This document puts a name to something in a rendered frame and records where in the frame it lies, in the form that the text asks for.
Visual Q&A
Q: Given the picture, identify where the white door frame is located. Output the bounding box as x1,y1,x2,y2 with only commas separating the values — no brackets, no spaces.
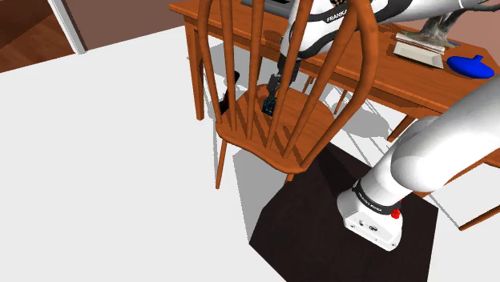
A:
47,0,88,55

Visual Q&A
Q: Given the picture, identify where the brown wooden spindle chair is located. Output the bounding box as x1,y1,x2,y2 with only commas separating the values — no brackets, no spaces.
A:
196,0,380,191

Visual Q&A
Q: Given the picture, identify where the brown wooden desk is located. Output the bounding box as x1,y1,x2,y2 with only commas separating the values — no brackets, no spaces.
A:
168,0,500,232

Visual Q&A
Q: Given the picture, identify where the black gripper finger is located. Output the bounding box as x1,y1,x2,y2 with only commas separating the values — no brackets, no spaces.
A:
267,73,282,101

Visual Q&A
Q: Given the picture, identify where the blue flat rounded object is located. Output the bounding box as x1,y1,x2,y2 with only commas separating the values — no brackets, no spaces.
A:
446,54,496,80

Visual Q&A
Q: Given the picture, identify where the dark robot stand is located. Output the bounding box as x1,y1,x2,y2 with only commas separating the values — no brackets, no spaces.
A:
248,142,439,282

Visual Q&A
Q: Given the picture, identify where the grey black flat device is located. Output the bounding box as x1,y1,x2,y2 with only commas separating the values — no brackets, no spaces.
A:
240,0,299,19

